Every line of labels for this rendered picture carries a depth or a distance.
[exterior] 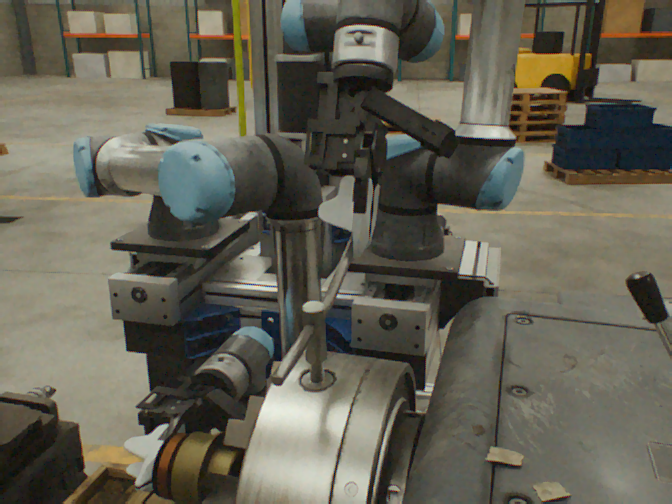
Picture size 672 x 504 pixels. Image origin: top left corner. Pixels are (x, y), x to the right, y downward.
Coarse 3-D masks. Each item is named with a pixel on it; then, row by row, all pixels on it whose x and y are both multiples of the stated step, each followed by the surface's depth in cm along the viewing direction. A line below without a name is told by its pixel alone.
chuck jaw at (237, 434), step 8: (272, 368) 77; (256, 400) 76; (248, 408) 76; (256, 408) 75; (248, 416) 75; (256, 416) 75; (232, 424) 75; (240, 424) 75; (248, 424) 75; (232, 432) 75; (240, 432) 75; (248, 432) 75; (224, 440) 75; (232, 440) 75; (240, 440) 74; (240, 448) 76
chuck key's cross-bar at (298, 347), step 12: (348, 252) 72; (348, 264) 71; (336, 276) 69; (336, 288) 68; (324, 300) 66; (312, 324) 62; (300, 336) 60; (312, 336) 61; (300, 348) 58; (288, 360) 56; (276, 372) 54; (288, 372) 55; (276, 384) 54
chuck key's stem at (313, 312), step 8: (312, 304) 62; (320, 304) 62; (304, 312) 62; (312, 312) 61; (320, 312) 61; (304, 320) 62; (312, 320) 62; (320, 320) 62; (320, 328) 62; (320, 336) 62; (312, 344) 63; (320, 344) 63; (312, 352) 63; (320, 352) 63; (312, 360) 63; (320, 360) 64; (312, 368) 64; (320, 368) 64; (312, 376) 65; (320, 376) 65
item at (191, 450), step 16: (224, 432) 77; (160, 448) 75; (176, 448) 75; (192, 448) 74; (208, 448) 73; (224, 448) 75; (160, 464) 74; (176, 464) 73; (192, 464) 72; (208, 464) 73; (224, 464) 73; (240, 464) 77; (160, 480) 73; (176, 480) 72; (192, 480) 72; (160, 496) 75; (176, 496) 73; (192, 496) 72
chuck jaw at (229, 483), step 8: (208, 480) 70; (216, 480) 70; (224, 480) 70; (232, 480) 71; (200, 488) 69; (208, 488) 69; (216, 488) 69; (224, 488) 69; (232, 488) 69; (200, 496) 69; (208, 496) 67; (216, 496) 67; (224, 496) 67; (232, 496) 67
